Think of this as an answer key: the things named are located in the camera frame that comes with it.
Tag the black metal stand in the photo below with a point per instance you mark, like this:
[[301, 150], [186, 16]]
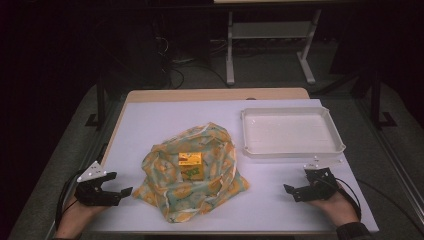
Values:
[[101, 106], [376, 106]]

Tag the black wrist cuff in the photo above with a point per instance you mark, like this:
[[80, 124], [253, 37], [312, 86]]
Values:
[[353, 231]]

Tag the person's right hand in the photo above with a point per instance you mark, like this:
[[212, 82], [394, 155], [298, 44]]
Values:
[[341, 210]]

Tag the white metal stand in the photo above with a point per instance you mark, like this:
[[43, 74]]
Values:
[[230, 66]]

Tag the white table mat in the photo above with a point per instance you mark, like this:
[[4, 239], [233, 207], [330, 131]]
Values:
[[266, 193]]

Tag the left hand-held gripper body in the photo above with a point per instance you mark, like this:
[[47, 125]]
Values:
[[95, 196]]

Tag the person's left hand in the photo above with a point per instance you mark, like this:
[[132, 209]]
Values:
[[73, 218]]

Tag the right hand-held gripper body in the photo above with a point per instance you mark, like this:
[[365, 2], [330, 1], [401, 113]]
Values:
[[321, 191]]

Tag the yellow green patterned cloth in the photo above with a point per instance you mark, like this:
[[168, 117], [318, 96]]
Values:
[[163, 186]]

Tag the yellow carton box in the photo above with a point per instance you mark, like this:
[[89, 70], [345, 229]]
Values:
[[190, 168]]

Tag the aluminium frame rail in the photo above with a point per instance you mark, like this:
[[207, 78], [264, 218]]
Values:
[[393, 160], [76, 173]]

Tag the white plastic tray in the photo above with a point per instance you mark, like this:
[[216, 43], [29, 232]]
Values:
[[291, 133]]

